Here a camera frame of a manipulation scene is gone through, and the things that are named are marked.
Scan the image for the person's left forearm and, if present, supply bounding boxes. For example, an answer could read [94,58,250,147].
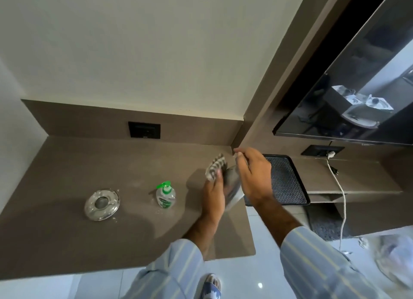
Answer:
[121,212,226,299]

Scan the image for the clear soap bottle green pump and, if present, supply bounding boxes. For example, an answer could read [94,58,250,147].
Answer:
[156,180,177,209]

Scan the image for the person's right forearm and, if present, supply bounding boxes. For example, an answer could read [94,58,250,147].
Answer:
[250,194,389,299]

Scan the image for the black wall socket plate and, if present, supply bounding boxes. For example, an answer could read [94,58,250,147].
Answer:
[128,121,161,139]
[301,145,345,157]

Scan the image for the person's right hand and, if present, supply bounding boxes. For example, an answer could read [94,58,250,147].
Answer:
[233,147,273,207]

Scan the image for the grey checkered cleaning cloth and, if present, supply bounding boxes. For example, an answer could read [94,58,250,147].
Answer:
[205,153,228,182]

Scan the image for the person's patterned slipper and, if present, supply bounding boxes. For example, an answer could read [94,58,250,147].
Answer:
[199,274,223,299]

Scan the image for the person's left hand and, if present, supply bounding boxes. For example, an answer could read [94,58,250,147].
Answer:
[201,170,226,219]

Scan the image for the black tray with patterned mat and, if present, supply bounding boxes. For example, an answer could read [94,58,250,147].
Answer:
[243,154,311,207]

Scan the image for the white plastic bag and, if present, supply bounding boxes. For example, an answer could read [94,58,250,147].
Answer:
[358,234,413,290]

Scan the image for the white power cable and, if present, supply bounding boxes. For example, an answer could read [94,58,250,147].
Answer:
[327,157,352,256]

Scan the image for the round glass ashtray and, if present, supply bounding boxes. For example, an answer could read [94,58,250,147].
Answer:
[84,188,121,222]

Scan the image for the silver spray bottle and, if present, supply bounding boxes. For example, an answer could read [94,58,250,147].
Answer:
[224,152,246,212]

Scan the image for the black flat television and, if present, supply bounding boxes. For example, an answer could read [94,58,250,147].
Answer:
[273,0,413,146]

